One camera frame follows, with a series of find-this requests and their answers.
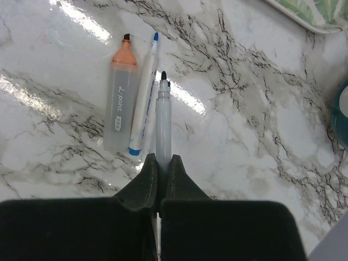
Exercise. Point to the small blue whiteboard marker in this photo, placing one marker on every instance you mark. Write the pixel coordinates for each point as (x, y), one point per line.
(169, 86)

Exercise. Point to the orange highlighter pen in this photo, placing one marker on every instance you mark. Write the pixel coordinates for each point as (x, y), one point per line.
(121, 93)

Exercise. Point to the teal rimmed white bowl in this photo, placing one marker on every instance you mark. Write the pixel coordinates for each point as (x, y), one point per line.
(339, 114)

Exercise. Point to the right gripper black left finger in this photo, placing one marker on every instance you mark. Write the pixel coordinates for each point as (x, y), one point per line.
(119, 227)

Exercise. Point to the floral rectangular serving tray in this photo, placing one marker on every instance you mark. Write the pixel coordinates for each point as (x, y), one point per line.
(319, 16)

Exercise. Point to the blue acrylic marker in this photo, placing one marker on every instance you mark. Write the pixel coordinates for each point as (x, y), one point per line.
(144, 97)

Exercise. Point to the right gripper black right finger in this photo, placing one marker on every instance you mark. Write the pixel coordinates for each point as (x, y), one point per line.
(196, 227)

